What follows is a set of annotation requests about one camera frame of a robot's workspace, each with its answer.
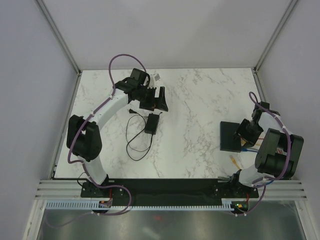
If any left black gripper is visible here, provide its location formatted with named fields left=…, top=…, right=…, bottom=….
left=136, top=86, right=168, bottom=113

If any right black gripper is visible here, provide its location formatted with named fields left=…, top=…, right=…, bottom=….
left=232, top=118, right=263, bottom=149

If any black network switch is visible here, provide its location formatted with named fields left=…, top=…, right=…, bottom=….
left=219, top=121, right=242, bottom=153

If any black power adapter with cord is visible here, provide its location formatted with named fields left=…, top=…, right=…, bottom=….
left=125, top=108, right=162, bottom=162

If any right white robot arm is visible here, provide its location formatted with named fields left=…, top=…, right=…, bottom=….
left=226, top=101, right=304, bottom=197

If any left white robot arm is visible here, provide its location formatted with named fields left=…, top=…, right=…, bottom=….
left=66, top=77, right=169, bottom=197

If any yellow ethernet cable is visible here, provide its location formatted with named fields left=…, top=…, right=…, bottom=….
left=229, top=138, right=263, bottom=171

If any blue ethernet cable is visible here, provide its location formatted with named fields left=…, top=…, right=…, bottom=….
left=241, top=147, right=276, bottom=187

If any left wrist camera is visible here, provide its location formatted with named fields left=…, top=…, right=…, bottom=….
left=148, top=73, right=160, bottom=88

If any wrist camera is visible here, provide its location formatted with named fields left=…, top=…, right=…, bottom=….
left=148, top=73, right=160, bottom=88
left=253, top=101, right=270, bottom=114

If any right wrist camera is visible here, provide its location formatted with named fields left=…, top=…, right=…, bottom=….
left=253, top=101, right=270, bottom=114

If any aluminium front rail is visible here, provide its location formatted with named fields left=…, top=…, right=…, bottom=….
left=35, top=179, right=307, bottom=201

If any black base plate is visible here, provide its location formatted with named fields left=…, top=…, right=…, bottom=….
left=80, top=178, right=259, bottom=206

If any left aluminium frame post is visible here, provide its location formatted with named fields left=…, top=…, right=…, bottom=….
left=34, top=0, right=83, bottom=76

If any aluminium frame post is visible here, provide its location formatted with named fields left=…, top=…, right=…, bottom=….
left=34, top=0, right=83, bottom=76
left=252, top=0, right=300, bottom=74

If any right aluminium frame post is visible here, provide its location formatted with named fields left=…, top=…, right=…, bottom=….
left=252, top=0, right=300, bottom=74

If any white slotted cable duct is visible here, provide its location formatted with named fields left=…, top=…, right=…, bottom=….
left=45, top=199, right=234, bottom=211

